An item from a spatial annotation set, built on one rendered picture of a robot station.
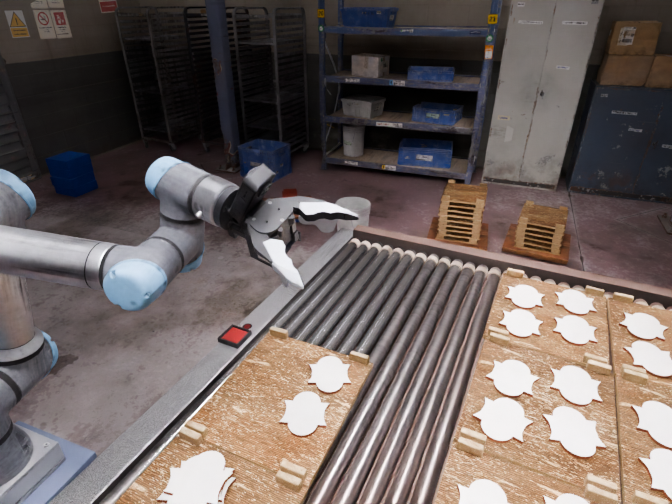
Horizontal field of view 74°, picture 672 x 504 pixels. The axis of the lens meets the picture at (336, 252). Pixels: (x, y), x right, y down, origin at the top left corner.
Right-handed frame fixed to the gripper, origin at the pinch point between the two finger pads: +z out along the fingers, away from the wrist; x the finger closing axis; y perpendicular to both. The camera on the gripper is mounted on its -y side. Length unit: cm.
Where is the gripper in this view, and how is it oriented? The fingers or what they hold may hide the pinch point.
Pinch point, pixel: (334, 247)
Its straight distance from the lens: 63.7
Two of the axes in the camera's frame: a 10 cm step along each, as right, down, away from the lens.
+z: 8.5, 4.0, -3.3
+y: 0.1, 6.3, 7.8
